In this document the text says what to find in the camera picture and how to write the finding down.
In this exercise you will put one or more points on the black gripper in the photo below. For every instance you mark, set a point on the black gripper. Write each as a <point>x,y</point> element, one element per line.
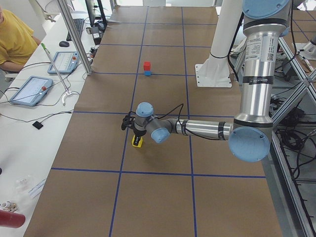
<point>138,133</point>

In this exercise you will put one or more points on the yellow cube block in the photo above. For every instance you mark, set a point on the yellow cube block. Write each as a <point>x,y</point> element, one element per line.
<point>137,141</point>

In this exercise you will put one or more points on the red cube block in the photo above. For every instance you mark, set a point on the red cube block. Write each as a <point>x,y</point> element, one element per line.
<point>146,66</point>

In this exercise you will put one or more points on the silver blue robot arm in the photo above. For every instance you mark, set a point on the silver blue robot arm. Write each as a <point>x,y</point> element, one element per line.
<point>249,135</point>

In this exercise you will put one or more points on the small black square pad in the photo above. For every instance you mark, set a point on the small black square pad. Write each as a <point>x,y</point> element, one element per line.
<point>38,125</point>

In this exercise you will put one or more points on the blue teach pendant far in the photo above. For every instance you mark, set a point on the blue teach pendant far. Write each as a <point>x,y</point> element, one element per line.
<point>66,61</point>

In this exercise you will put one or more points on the blue teach pendant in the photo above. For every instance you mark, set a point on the blue teach pendant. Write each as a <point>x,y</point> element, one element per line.
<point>66,61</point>
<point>32,91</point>

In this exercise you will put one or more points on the blue teach pendant near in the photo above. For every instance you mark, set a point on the blue teach pendant near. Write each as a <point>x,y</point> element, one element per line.
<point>32,91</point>

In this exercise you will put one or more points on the black computer mouse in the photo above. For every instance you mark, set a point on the black computer mouse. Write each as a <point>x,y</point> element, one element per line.
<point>64,44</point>

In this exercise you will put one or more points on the red fire extinguisher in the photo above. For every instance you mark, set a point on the red fire extinguisher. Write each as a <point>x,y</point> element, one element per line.
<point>11,219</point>

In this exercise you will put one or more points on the person in yellow shirt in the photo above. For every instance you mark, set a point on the person in yellow shirt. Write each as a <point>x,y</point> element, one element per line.
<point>17,42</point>

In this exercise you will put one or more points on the grabber stick green handle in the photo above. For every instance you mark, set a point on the grabber stick green handle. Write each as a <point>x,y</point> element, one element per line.
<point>54,71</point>

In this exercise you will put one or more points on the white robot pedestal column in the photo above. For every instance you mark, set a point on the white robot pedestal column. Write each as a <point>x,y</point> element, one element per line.
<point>214,72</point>

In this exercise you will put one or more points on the aluminium frame post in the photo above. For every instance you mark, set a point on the aluminium frame post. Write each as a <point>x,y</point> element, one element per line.
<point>74,35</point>

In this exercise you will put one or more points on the aluminium truss frame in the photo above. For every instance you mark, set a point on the aluminium truss frame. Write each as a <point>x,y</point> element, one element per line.
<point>290,168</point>

